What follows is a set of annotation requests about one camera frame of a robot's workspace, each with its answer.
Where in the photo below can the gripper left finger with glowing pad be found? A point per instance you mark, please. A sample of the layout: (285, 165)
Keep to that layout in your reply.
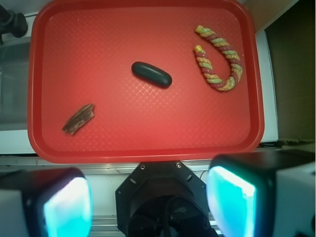
(45, 203)

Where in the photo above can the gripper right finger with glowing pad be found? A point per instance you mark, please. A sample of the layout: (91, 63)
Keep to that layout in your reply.
(263, 194)

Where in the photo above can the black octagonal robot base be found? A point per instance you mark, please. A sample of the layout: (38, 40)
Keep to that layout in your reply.
(163, 199)

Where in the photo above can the brown wood chip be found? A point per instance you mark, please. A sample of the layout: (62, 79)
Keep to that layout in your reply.
(79, 119)

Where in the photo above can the red plastic tray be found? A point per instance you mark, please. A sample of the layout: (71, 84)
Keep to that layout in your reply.
(82, 51)

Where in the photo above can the dark green oval stone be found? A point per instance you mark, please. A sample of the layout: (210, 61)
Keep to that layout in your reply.
(152, 74)

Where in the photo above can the black clamp knob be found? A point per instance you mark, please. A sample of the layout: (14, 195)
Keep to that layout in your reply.
(12, 23)

